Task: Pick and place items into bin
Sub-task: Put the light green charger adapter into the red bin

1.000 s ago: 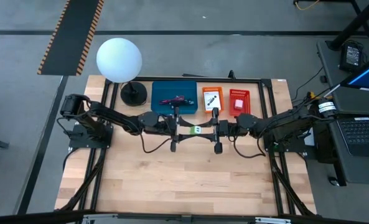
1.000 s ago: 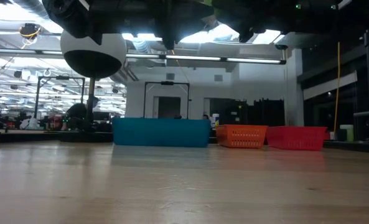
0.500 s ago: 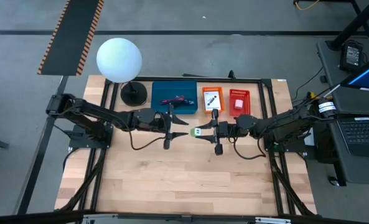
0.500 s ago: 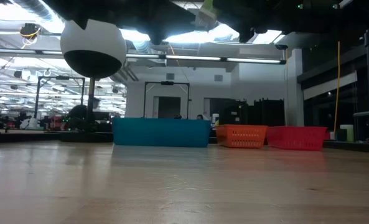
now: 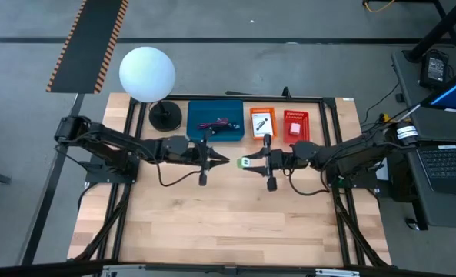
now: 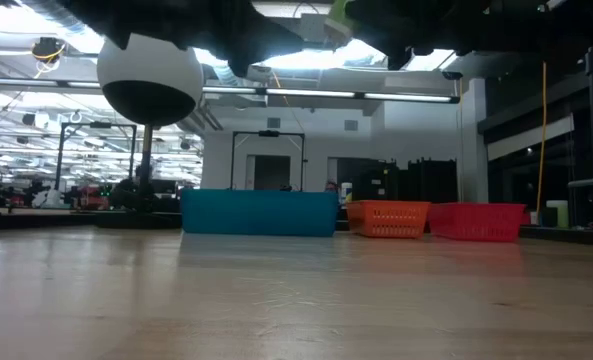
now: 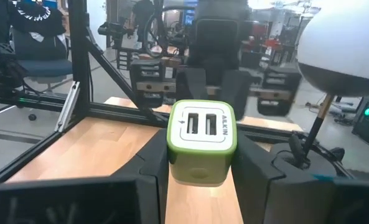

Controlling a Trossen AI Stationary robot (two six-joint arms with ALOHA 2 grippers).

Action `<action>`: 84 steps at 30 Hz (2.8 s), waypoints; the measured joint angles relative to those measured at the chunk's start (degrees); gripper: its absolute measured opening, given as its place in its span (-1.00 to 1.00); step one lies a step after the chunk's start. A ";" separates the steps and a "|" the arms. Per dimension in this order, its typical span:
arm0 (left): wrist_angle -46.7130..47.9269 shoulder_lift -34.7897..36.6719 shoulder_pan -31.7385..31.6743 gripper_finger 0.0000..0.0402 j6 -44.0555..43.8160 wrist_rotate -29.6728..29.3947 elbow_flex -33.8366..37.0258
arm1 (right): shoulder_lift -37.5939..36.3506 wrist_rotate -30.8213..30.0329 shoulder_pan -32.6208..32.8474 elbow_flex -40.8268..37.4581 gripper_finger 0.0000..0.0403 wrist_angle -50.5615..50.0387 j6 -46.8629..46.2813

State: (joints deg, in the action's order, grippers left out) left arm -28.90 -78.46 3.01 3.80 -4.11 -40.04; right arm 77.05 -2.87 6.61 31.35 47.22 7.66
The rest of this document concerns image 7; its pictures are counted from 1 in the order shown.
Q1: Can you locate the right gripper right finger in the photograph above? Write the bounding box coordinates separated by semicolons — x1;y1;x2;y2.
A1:
232;130;369;224

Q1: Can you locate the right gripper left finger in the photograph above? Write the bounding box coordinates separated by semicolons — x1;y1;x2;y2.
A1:
0;129;170;224

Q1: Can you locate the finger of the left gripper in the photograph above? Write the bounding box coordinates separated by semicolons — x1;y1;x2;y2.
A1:
220;70;250;121
175;67;208;102

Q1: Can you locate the green white USB charger cube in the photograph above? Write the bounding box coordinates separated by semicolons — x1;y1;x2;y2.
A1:
166;99;238;187

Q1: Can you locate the white globe table lamp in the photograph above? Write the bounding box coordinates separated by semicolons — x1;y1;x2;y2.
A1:
269;0;369;187

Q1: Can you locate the blue office chair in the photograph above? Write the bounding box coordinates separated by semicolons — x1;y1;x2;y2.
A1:
9;27;73;91

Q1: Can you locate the black printed garment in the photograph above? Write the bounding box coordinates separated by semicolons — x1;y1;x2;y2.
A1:
8;0;67;37

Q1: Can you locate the black table frame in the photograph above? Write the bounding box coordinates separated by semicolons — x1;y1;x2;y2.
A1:
0;0;300;187

